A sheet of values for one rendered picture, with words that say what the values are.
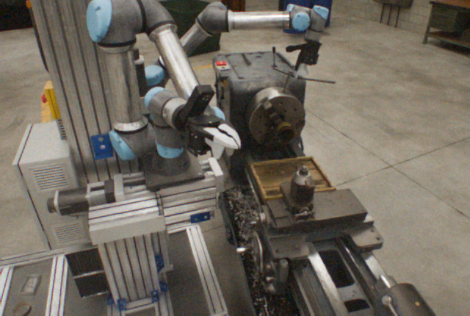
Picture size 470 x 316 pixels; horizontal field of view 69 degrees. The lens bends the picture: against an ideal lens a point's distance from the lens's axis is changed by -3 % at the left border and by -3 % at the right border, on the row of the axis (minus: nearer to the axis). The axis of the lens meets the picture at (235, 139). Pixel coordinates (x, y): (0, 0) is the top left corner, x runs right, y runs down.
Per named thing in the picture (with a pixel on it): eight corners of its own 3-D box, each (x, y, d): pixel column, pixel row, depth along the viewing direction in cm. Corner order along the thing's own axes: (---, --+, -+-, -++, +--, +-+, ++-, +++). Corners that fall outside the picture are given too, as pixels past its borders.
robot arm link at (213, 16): (196, 11, 148) (311, 8, 145) (200, 6, 158) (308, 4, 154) (198, 37, 154) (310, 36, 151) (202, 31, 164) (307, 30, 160)
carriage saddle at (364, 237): (255, 216, 157) (256, 206, 154) (350, 201, 165) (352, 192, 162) (275, 270, 132) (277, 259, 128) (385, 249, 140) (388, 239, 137)
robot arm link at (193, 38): (139, 78, 178) (213, 0, 156) (147, 68, 190) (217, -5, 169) (157, 94, 181) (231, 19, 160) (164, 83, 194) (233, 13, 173)
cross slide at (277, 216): (258, 209, 152) (258, 200, 150) (348, 195, 160) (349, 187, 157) (269, 237, 138) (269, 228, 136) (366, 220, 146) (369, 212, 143)
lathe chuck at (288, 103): (240, 137, 199) (253, 85, 184) (291, 142, 208) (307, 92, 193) (244, 145, 191) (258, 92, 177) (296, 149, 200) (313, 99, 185)
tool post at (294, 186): (289, 193, 146) (291, 174, 141) (305, 191, 147) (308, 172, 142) (295, 205, 140) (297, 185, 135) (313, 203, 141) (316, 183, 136)
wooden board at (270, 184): (249, 168, 188) (249, 162, 186) (311, 161, 195) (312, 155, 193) (264, 205, 163) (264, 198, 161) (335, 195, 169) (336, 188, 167)
